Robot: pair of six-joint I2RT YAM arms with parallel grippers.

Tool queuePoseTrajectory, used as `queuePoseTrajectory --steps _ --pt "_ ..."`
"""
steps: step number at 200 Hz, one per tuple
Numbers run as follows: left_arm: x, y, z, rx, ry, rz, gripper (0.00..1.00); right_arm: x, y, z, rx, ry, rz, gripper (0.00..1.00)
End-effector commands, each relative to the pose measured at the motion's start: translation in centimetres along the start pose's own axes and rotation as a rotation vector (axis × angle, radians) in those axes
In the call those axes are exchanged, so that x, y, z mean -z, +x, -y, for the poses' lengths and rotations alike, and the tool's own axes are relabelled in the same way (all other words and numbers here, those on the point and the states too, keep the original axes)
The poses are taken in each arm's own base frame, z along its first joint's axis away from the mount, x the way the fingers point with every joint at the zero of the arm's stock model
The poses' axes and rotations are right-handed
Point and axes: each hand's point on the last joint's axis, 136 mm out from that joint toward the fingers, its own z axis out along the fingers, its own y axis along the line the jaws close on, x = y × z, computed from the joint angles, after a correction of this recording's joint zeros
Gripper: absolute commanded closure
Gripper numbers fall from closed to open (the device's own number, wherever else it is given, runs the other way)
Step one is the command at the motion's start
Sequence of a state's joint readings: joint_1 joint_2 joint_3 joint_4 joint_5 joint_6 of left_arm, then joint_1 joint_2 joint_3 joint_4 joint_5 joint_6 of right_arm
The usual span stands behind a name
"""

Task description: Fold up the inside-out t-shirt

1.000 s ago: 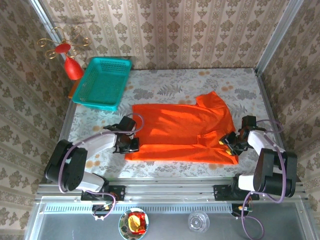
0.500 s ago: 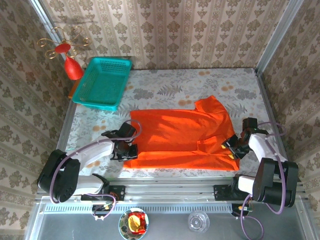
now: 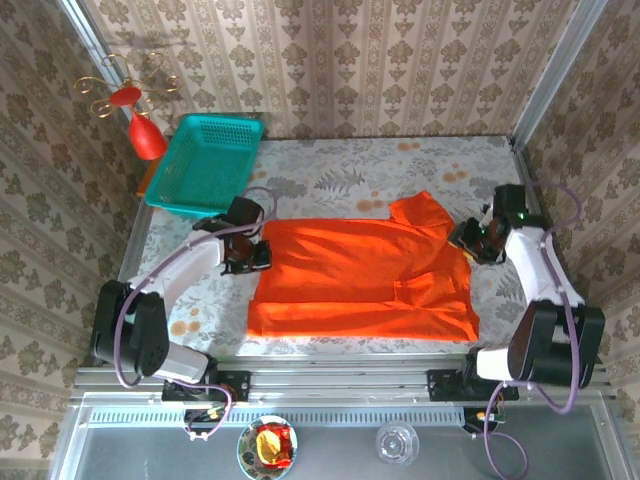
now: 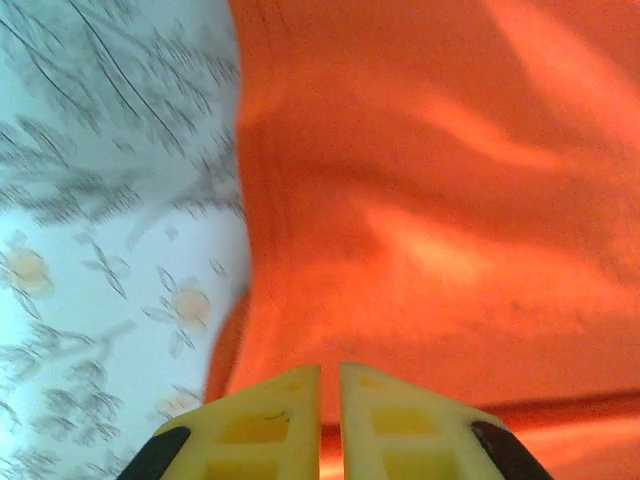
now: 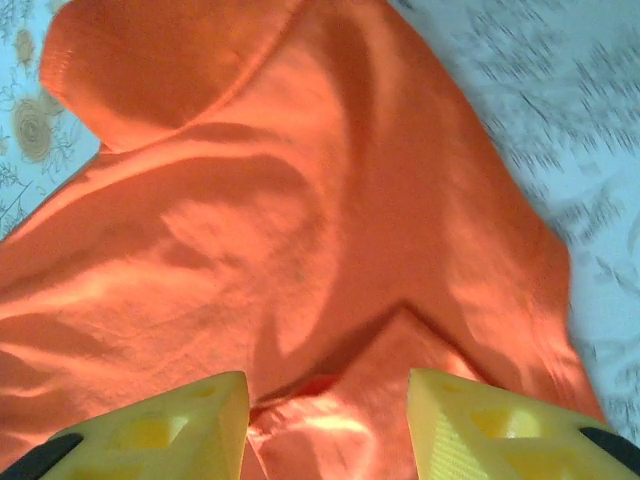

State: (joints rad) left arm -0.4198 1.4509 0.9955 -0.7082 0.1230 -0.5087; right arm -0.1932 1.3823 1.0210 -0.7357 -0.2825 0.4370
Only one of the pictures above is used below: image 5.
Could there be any floral tablecloth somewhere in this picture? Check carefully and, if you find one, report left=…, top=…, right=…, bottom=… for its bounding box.
left=0, top=0, right=640, bottom=480

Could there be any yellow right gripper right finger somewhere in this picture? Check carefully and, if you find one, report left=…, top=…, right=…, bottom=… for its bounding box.
left=406, top=367, right=640, bottom=480

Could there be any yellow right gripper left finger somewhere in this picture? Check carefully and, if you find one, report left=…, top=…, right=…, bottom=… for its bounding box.
left=9, top=370, right=250, bottom=480

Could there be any orange t-shirt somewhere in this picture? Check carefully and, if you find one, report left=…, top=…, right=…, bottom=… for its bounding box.
left=0, top=0, right=609, bottom=480

